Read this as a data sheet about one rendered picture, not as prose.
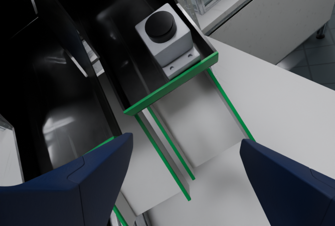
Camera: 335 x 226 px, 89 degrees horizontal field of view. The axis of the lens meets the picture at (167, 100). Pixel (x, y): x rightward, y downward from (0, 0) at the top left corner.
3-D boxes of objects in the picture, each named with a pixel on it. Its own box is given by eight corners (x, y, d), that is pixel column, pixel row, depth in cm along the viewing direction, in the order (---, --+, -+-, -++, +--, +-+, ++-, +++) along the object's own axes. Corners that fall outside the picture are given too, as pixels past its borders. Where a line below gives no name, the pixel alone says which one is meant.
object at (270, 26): (327, 35, 148) (365, -104, 87) (230, 116, 145) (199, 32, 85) (260, 19, 196) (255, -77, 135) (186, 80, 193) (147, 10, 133)
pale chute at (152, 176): (189, 185, 34) (191, 199, 29) (135, 216, 35) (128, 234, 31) (113, 65, 34) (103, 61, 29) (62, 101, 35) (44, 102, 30)
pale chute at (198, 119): (247, 136, 34) (257, 143, 30) (191, 169, 35) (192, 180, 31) (172, 18, 34) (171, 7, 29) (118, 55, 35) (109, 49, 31)
